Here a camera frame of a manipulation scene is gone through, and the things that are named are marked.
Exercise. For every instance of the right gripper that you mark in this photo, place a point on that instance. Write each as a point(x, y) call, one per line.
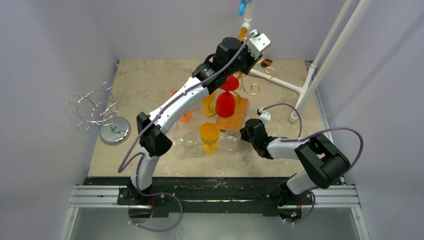
point(249, 129)

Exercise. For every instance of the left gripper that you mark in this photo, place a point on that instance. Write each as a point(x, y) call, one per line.
point(252, 60)

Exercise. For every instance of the clear short glass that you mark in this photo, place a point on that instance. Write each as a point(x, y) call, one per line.
point(232, 138)
point(191, 144)

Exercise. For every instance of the red plastic wine glass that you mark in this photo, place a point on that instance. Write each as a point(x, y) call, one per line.
point(226, 103)

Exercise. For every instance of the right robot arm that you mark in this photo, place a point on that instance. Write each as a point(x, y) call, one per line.
point(322, 161)

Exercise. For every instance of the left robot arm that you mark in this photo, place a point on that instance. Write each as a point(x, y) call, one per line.
point(154, 126)

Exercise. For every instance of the clear wine glass left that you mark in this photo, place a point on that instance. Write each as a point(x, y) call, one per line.
point(174, 134)

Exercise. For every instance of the chrome wine glass rack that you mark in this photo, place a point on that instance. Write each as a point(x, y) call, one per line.
point(99, 108)

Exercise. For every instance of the small black orange object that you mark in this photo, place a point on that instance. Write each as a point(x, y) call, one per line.
point(266, 63)

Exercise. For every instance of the yellow plastic goblet near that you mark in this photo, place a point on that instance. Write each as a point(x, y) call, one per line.
point(209, 134)

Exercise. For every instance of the yellow plastic goblet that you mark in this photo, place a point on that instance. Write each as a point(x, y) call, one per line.
point(208, 107)
point(209, 134)

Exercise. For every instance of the yellow plastic goblet far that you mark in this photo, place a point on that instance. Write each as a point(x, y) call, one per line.
point(208, 107)

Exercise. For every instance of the orange plastic goblet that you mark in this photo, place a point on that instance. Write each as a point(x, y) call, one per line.
point(186, 117)

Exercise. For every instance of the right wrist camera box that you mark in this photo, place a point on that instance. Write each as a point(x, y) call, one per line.
point(264, 115)

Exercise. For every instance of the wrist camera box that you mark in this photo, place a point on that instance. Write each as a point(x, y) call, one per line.
point(264, 115)
point(257, 43)

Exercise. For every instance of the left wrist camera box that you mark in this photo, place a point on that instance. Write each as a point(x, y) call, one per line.
point(257, 43)

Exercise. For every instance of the brass faucet with blue handle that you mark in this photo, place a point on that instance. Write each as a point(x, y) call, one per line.
point(245, 10)

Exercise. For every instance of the white pvc pipe frame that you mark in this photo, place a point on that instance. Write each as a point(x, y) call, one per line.
point(316, 72)

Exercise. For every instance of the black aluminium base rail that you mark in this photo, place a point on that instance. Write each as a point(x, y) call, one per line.
point(209, 195)

